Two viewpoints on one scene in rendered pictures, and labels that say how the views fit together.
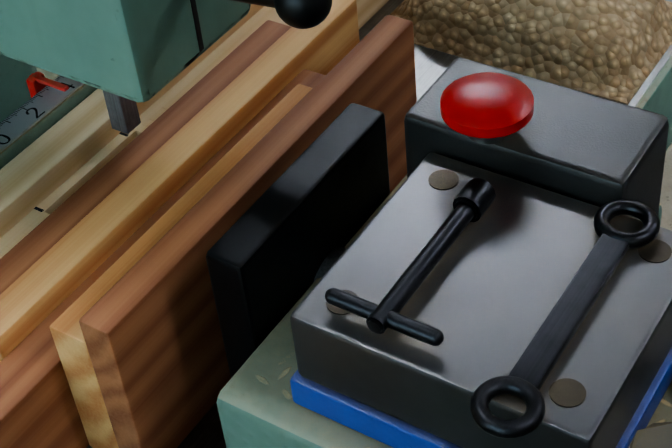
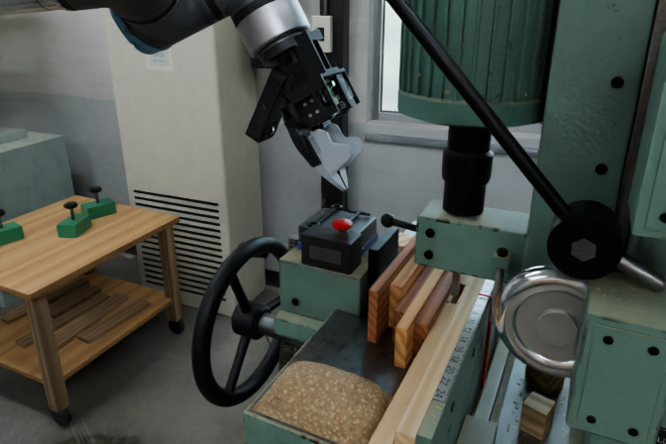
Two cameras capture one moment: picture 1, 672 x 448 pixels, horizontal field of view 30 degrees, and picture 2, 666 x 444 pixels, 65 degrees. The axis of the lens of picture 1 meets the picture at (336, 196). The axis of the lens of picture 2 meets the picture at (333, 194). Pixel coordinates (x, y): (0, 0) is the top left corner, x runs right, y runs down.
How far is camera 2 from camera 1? 102 cm
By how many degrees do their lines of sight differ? 118
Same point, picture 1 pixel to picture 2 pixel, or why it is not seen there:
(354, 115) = (376, 248)
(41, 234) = not seen: hidden behind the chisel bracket
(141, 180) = (436, 274)
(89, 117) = (469, 296)
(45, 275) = not seen: hidden behind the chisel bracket
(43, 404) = not seen: hidden behind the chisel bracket
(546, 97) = (328, 236)
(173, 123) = (439, 292)
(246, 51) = (429, 313)
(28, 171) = (474, 282)
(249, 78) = (420, 298)
